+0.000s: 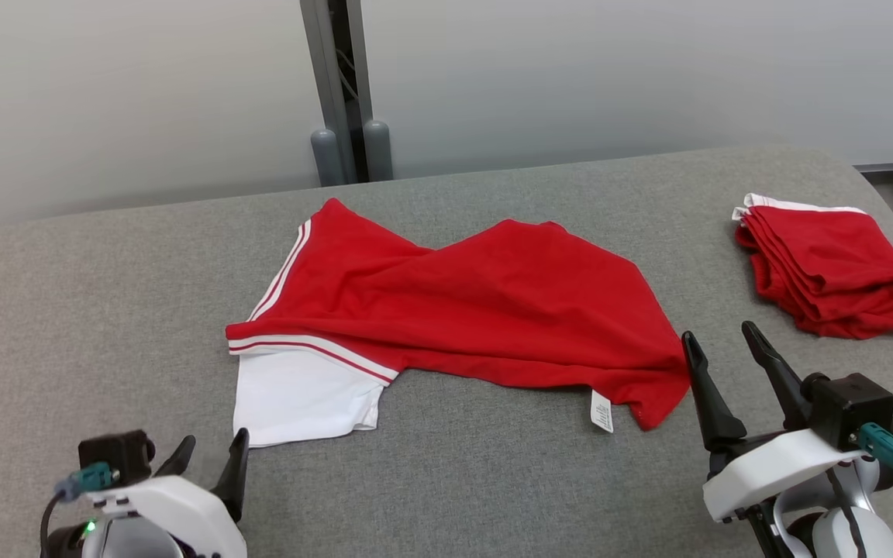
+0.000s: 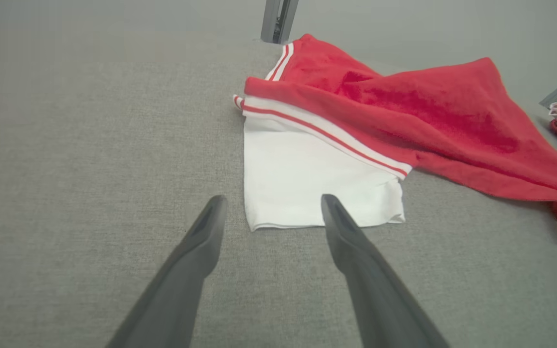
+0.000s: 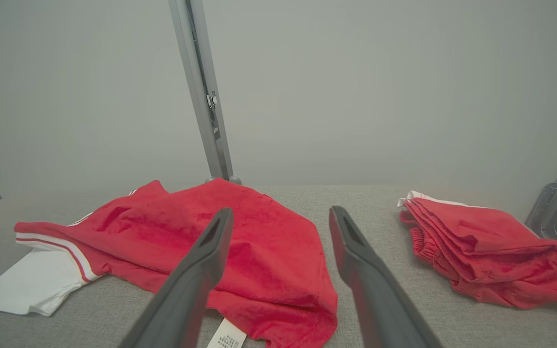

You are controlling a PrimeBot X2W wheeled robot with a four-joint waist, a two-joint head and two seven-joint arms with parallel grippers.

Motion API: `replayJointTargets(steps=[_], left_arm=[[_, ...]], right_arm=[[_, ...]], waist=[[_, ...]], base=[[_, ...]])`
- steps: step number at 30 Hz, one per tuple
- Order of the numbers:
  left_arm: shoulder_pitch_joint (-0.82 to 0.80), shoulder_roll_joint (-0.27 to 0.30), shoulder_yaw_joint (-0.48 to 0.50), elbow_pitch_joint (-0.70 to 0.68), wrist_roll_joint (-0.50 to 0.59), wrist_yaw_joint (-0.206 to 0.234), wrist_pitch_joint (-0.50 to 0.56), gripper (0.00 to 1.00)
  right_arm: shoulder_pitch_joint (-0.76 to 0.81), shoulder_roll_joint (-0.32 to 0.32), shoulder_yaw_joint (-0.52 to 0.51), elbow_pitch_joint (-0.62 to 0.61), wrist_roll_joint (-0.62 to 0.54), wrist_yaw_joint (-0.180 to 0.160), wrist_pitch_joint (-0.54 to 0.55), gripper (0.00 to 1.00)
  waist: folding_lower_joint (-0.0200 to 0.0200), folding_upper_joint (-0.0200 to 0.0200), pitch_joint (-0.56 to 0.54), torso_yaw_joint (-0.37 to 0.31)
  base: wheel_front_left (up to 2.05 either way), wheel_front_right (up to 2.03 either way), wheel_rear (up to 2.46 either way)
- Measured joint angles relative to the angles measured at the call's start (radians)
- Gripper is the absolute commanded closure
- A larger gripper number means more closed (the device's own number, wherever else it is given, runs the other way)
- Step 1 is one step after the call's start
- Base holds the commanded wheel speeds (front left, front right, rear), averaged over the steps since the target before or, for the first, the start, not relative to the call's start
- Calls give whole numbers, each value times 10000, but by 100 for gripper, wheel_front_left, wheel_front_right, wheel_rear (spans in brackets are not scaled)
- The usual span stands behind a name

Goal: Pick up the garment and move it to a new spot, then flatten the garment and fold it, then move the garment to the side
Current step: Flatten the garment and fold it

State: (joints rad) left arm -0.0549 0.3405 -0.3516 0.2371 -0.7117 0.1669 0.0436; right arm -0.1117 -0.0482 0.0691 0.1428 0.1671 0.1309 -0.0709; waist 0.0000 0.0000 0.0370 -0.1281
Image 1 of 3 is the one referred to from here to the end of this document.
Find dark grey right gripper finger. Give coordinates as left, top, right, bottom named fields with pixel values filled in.
left=740, top=322, right=812, bottom=432
left=681, top=331, right=748, bottom=452

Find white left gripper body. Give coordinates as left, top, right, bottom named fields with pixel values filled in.
left=84, top=474, right=249, bottom=558

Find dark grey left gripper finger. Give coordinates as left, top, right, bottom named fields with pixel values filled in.
left=153, top=435, right=198, bottom=478
left=211, top=427, right=251, bottom=522

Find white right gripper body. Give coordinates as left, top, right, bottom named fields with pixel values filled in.
left=701, top=429, right=870, bottom=523

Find red shorts with white trim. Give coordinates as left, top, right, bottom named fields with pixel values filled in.
left=731, top=193, right=893, bottom=340

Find red white basketball jersey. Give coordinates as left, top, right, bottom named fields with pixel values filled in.
left=225, top=198, right=692, bottom=449

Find teal left camera connector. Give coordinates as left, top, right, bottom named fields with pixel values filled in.
left=54, top=462, right=119, bottom=501

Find black left camera cable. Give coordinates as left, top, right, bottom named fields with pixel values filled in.
left=39, top=492, right=69, bottom=558

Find grey rounded post cap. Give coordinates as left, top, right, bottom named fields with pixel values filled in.
left=310, top=128, right=347, bottom=188
left=362, top=119, right=395, bottom=182

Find grey metal partition post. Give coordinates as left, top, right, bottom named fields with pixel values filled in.
left=299, top=0, right=374, bottom=184

